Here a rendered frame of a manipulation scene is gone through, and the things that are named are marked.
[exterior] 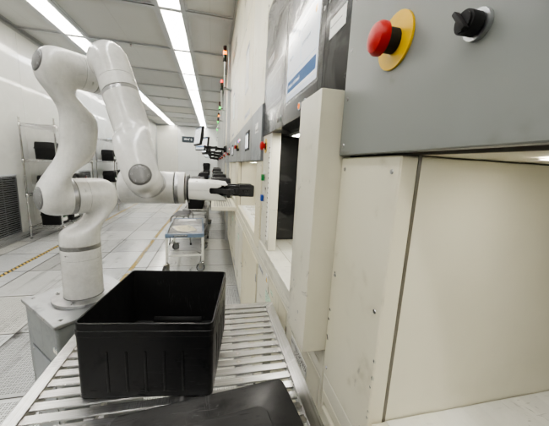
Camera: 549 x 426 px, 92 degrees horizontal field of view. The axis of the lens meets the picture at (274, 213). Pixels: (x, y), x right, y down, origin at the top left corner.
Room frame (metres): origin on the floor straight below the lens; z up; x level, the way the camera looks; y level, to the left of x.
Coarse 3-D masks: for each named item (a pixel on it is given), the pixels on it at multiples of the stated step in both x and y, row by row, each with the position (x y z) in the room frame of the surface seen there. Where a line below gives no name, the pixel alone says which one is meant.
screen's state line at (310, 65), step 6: (312, 60) 0.72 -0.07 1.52; (306, 66) 0.77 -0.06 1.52; (312, 66) 0.72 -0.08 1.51; (300, 72) 0.82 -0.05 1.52; (306, 72) 0.76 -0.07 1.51; (294, 78) 0.87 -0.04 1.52; (300, 78) 0.81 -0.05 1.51; (288, 84) 0.94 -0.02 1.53; (294, 84) 0.87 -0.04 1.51; (288, 90) 0.93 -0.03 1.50
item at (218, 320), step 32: (128, 288) 0.71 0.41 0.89; (160, 288) 0.75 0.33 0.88; (192, 288) 0.76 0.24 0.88; (224, 288) 0.71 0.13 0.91; (96, 320) 0.55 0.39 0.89; (128, 320) 0.70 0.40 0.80; (160, 320) 0.72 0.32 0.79; (192, 320) 0.73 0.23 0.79; (224, 320) 0.74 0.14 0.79; (96, 352) 0.48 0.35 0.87; (128, 352) 0.49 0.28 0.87; (160, 352) 0.49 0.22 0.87; (192, 352) 0.50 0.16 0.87; (96, 384) 0.48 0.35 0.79; (128, 384) 0.49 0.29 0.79; (160, 384) 0.49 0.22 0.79; (192, 384) 0.50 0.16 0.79
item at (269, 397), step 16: (256, 384) 0.43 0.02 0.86; (272, 384) 0.43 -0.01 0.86; (192, 400) 0.39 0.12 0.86; (208, 400) 0.39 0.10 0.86; (224, 400) 0.39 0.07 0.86; (240, 400) 0.39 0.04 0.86; (256, 400) 0.40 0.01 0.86; (272, 400) 0.40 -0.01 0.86; (288, 400) 0.40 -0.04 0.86; (128, 416) 0.36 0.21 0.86; (144, 416) 0.36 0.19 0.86; (160, 416) 0.36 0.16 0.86; (176, 416) 0.36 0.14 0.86; (192, 416) 0.36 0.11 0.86; (208, 416) 0.36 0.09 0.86; (224, 416) 0.36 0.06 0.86; (240, 416) 0.36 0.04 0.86; (256, 416) 0.37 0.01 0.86; (272, 416) 0.37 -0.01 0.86; (288, 416) 0.37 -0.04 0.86
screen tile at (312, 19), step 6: (318, 0) 0.70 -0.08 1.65; (318, 6) 0.70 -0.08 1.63; (312, 12) 0.75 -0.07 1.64; (318, 12) 0.70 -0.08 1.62; (306, 18) 0.79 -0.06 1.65; (312, 18) 0.74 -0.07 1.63; (306, 24) 0.79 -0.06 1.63; (312, 24) 0.74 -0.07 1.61; (306, 30) 0.79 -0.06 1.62; (312, 36) 0.73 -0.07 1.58; (312, 42) 0.73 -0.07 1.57; (306, 48) 0.78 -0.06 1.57; (312, 48) 0.73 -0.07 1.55; (306, 54) 0.77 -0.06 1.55
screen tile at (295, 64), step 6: (294, 36) 0.90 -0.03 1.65; (300, 36) 0.84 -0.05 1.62; (294, 42) 0.89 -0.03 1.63; (300, 42) 0.83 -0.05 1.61; (294, 48) 0.89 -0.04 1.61; (300, 48) 0.83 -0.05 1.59; (294, 60) 0.88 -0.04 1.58; (294, 66) 0.88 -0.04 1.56; (288, 72) 0.95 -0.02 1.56; (294, 72) 0.88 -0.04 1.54; (288, 78) 0.94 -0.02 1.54
